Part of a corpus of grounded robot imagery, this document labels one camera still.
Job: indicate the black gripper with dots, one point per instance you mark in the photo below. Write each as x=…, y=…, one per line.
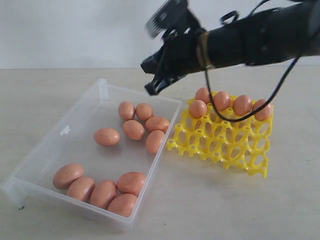
x=178, y=56

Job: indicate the brown egg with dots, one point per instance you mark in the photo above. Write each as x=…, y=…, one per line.
x=203, y=94
x=134, y=130
x=103, y=193
x=126, y=110
x=81, y=189
x=106, y=137
x=222, y=100
x=123, y=204
x=131, y=183
x=144, y=111
x=157, y=123
x=66, y=175
x=154, y=141
x=263, y=114
x=197, y=109
x=242, y=105

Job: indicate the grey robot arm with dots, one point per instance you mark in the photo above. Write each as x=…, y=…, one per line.
x=267, y=37

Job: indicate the yellow plastic egg tray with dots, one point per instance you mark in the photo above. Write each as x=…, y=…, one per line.
x=243, y=144

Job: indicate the clear plastic container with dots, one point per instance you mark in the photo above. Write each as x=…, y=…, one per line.
x=72, y=141

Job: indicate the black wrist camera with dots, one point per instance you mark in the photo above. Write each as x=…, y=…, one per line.
x=173, y=15

